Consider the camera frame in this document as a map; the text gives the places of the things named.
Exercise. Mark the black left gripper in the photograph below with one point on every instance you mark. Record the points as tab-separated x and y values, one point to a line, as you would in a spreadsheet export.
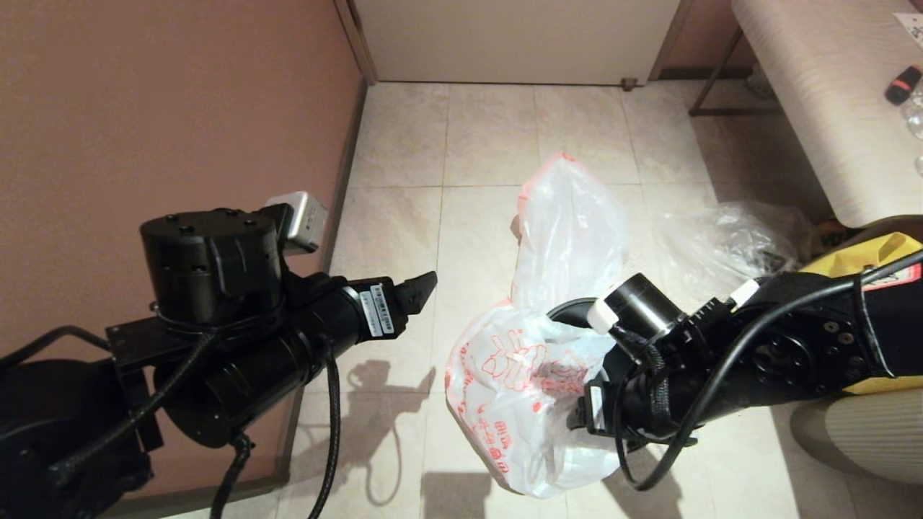
216	267

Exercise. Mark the new red-printed plastic bag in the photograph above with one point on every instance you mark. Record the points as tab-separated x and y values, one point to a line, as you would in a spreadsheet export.
505	404

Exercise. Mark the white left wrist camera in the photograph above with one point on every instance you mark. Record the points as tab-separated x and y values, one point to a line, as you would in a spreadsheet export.
303	220

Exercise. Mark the white translucent plastic bag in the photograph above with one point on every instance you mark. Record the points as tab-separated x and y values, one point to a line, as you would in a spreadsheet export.
570	231

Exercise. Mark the beige ribbed round stool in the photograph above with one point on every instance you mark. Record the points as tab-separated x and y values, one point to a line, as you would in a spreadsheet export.
865	447

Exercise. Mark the black round trash bin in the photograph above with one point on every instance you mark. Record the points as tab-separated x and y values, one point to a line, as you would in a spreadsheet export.
570	311

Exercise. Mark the small green yellow package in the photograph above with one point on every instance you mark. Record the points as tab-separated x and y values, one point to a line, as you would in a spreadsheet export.
829	232

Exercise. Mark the small metal door stop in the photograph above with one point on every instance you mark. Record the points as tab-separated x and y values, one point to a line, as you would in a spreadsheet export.
627	83

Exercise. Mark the clear drinking glass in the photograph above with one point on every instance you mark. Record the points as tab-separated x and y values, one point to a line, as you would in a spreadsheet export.
919	166
916	121

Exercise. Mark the yellow fabric tote bag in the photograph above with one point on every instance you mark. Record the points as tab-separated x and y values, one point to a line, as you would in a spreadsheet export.
865	249

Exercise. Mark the white printed paper sheet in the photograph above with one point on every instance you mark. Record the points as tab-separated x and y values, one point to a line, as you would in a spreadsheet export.
910	27

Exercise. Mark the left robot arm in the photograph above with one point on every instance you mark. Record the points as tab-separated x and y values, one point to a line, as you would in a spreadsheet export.
252	375

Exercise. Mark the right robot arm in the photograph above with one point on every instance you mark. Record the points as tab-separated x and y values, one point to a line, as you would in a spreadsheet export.
779	360

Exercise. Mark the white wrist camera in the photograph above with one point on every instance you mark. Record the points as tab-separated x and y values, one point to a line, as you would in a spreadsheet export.
602	316
303	220

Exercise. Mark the wood-grain table top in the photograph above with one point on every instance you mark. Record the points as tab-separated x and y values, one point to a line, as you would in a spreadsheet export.
815	94

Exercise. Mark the dark metal table leg frame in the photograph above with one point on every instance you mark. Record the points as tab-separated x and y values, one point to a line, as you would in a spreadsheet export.
710	83

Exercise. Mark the crumpled clear plastic bag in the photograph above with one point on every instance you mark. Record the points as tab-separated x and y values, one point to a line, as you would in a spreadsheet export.
721	238

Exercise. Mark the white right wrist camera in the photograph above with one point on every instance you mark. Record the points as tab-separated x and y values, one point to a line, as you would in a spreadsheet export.
602	316

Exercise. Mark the white door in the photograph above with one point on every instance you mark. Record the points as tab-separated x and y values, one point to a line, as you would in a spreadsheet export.
515	40

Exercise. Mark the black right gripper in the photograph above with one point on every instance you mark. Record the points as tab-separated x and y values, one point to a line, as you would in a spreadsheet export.
645	306

